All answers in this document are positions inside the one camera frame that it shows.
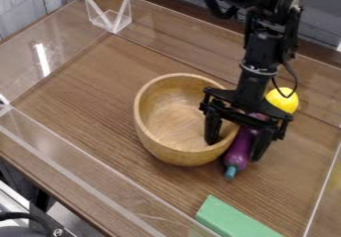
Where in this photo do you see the black cable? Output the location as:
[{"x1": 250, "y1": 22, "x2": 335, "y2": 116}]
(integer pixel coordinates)
[{"x1": 0, "y1": 211, "x2": 49, "y2": 237}]

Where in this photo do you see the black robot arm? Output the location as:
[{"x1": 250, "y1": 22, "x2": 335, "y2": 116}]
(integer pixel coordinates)
[{"x1": 200, "y1": 0, "x2": 303, "y2": 161}]

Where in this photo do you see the clear acrylic tray wall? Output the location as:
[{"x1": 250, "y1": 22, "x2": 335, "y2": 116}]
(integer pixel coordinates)
[{"x1": 0, "y1": 0, "x2": 341, "y2": 237}]

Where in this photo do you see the yellow toy lemon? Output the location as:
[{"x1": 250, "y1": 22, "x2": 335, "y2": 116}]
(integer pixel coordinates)
[{"x1": 265, "y1": 87, "x2": 300, "y2": 114}]

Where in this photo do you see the brown wooden bowl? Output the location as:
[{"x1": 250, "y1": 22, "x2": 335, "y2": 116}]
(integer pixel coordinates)
[{"x1": 134, "y1": 73, "x2": 238, "y2": 166}]

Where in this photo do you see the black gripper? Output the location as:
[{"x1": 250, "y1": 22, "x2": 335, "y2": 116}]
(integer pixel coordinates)
[{"x1": 198, "y1": 87, "x2": 293, "y2": 161}]

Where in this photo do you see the green block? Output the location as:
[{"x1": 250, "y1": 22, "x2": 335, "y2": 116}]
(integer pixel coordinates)
[{"x1": 196, "y1": 195, "x2": 284, "y2": 237}]

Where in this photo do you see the black metal frame bracket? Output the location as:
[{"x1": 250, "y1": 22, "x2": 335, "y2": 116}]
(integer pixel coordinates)
[{"x1": 30, "y1": 202, "x2": 85, "y2": 237}]

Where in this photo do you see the purple toy eggplant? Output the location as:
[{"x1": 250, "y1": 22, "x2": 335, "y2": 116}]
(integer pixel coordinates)
[{"x1": 222, "y1": 125, "x2": 261, "y2": 180}]

